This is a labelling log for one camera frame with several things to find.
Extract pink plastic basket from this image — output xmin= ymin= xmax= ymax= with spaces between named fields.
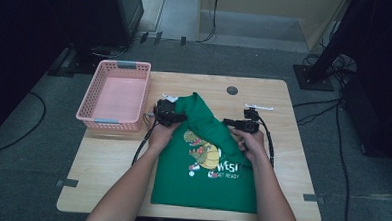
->
xmin=75 ymin=58 xmax=152 ymax=133

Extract person's left hand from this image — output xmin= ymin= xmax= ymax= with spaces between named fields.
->
xmin=146 ymin=104 xmax=182 ymax=155

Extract dark equipment box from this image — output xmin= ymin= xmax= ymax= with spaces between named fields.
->
xmin=337 ymin=71 xmax=392 ymax=173

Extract black hanging cable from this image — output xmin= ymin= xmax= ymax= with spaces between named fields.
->
xmin=196 ymin=0 xmax=220 ymax=44

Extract long straight black floor cable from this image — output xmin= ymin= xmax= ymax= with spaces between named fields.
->
xmin=330 ymin=100 xmax=357 ymax=221

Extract person's right hand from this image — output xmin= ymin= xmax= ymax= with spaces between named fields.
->
xmin=231 ymin=126 xmax=271 ymax=165

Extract black metal stand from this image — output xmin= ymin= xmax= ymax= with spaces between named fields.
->
xmin=292 ymin=0 xmax=367 ymax=94

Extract black equipment cabinet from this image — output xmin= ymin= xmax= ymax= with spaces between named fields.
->
xmin=34 ymin=0 xmax=146 ymax=79

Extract thin black floor cable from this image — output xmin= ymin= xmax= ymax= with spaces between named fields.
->
xmin=295 ymin=100 xmax=341 ymax=129

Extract green printed t-shirt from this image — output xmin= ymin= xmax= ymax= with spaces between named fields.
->
xmin=150 ymin=90 xmax=264 ymax=214

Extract long curved black floor cable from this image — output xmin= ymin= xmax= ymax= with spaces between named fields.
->
xmin=0 ymin=90 xmax=48 ymax=162

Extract tangled black cables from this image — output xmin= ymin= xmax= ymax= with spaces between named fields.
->
xmin=300 ymin=50 xmax=359 ymax=83

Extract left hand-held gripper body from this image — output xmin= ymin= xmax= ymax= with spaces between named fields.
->
xmin=145 ymin=92 xmax=180 ymax=129

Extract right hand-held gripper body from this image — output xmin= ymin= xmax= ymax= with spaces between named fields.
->
xmin=242 ymin=103 xmax=274 ymax=135

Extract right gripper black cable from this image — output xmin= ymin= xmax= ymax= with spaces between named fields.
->
xmin=255 ymin=115 xmax=278 ymax=169

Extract black cable by cabinet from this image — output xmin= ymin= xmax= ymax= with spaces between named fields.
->
xmin=90 ymin=40 xmax=132 ymax=61

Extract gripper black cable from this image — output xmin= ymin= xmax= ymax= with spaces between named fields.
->
xmin=255 ymin=115 xmax=278 ymax=169
xmin=131 ymin=113 xmax=159 ymax=167

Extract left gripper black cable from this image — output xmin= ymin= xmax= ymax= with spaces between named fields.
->
xmin=131 ymin=113 xmax=159 ymax=167

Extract grey tape strip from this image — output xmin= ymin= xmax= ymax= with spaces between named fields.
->
xmin=55 ymin=178 xmax=80 ymax=188
xmin=302 ymin=193 xmax=325 ymax=204

